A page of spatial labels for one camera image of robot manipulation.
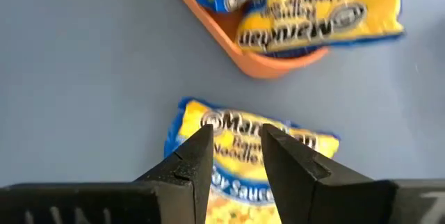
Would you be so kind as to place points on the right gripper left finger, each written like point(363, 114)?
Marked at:
point(187, 168)

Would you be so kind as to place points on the orange plastic bin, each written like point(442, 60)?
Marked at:
point(257, 65)

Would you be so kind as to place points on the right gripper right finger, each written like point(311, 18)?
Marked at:
point(302, 189)

